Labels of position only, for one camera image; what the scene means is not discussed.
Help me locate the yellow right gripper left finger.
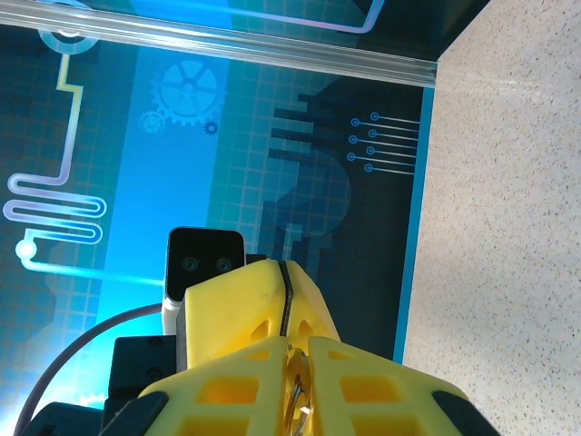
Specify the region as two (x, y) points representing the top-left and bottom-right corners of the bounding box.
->
(102, 335), (291, 436)

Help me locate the purple camera cable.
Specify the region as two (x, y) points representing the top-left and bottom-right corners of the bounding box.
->
(11, 302), (165, 436)

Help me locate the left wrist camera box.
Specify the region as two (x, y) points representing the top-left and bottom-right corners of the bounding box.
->
(161, 225), (249, 338)

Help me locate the blue printed backdrop panel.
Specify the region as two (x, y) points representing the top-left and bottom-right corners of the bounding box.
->
(0, 22), (438, 436)
(58, 0), (491, 63)

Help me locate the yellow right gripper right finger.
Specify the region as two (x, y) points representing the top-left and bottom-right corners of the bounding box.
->
(303, 334), (500, 436)

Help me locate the aluminium frame rail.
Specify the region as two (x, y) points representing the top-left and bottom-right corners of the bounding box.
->
(0, 7), (440, 88)

